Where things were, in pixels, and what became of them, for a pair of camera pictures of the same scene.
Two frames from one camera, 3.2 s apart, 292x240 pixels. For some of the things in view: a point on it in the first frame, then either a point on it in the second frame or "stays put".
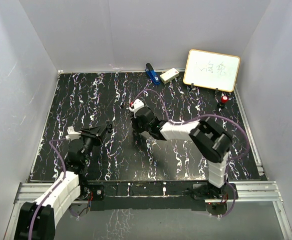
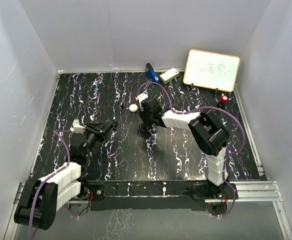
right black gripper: [135, 120] → [143, 114]
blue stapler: [152, 73] stays put
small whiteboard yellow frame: [211, 70] stays put
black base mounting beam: [155, 195] stays put
